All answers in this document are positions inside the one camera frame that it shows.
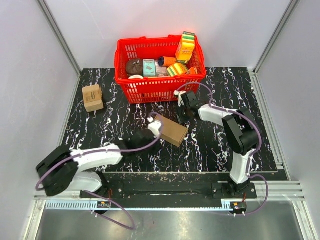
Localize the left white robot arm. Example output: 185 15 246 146
35 128 161 198

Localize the small orange packet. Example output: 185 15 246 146
185 67 198 75

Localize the purple cable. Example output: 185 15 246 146
34 112 165 230
176 81 270 217

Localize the brown cardboard box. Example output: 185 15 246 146
160 116 188 148

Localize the small folded cardboard box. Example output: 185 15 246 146
82 84 104 113

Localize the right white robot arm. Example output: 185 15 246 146
173 90 262 198

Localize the yellow green sponge pack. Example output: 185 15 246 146
166 62 188 77

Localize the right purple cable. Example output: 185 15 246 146
176 81 270 217

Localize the pink white snack box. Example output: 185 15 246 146
155 60 168 77

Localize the tall orange yellow carton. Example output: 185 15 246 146
175 31 196 64

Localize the teal snack box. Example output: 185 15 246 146
142 59 156 78

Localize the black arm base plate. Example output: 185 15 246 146
93 172 257 208

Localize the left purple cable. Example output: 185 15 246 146
34 112 165 230

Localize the red plastic shopping basket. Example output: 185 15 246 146
114 35 207 104

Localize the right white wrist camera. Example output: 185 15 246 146
173 90 186 107

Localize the orange blue can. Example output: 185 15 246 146
158 56 177 68

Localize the brown round chocolate cake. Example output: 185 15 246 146
125 58 144 77

